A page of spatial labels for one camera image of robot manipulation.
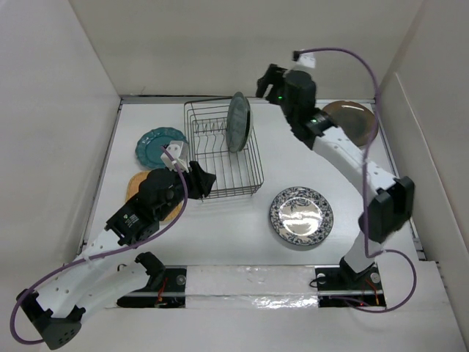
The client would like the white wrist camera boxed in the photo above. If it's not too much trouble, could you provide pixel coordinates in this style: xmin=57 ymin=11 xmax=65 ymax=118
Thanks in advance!
xmin=160 ymin=141 xmax=189 ymax=172
xmin=292 ymin=51 xmax=317 ymax=70

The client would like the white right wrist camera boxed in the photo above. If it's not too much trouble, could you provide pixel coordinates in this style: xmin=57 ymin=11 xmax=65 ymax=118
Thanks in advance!
xmin=292 ymin=51 xmax=317 ymax=70

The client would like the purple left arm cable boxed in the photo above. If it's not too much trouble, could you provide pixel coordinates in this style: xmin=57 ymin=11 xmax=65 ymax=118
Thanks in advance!
xmin=9 ymin=144 xmax=190 ymax=345

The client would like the mint green flower plate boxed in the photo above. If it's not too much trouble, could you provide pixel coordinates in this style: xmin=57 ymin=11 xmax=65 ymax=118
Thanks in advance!
xmin=246 ymin=111 xmax=254 ymax=142

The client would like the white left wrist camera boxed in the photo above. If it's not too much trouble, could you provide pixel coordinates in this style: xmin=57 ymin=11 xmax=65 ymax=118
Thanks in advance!
xmin=160 ymin=141 xmax=189 ymax=172

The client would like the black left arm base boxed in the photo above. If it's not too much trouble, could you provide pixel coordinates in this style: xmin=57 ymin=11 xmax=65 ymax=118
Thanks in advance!
xmin=117 ymin=252 xmax=188 ymax=309

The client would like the woven bamboo plate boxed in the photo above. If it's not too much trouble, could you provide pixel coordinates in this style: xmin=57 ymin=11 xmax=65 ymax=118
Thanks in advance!
xmin=125 ymin=169 xmax=184 ymax=225

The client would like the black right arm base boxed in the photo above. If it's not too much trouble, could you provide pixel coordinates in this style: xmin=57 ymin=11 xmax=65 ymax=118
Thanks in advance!
xmin=309 ymin=260 xmax=386 ymax=308

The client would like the brown speckled plate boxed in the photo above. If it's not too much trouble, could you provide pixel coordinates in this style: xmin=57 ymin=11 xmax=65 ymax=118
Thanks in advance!
xmin=322 ymin=100 xmax=377 ymax=148

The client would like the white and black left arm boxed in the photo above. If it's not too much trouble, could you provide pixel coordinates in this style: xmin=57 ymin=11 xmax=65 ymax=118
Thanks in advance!
xmin=14 ymin=161 xmax=216 ymax=351

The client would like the teal scalloped plate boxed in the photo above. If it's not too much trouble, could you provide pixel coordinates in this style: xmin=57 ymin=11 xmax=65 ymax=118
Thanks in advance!
xmin=135 ymin=127 xmax=187 ymax=169

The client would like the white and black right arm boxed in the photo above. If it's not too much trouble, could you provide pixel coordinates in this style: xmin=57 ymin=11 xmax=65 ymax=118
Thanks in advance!
xmin=256 ymin=64 xmax=416 ymax=288

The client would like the blue floral white plate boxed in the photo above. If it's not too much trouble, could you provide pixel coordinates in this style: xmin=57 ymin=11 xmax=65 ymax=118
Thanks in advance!
xmin=269 ymin=186 xmax=334 ymax=247

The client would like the grey wire dish rack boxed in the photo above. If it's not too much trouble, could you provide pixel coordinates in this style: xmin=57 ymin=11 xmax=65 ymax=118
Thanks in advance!
xmin=184 ymin=96 xmax=265 ymax=199

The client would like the grey-blue round plate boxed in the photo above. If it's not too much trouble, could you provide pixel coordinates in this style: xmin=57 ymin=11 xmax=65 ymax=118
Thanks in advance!
xmin=226 ymin=92 xmax=251 ymax=153

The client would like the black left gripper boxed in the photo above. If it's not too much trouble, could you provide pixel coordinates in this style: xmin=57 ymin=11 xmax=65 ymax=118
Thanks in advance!
xmin=156 ymin=161 xmax=215 ymax=221

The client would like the silver mounting rail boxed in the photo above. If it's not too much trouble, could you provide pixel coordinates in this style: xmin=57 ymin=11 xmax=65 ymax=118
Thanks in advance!
xmin=117 ymin=265 xmax=386 ymax=309

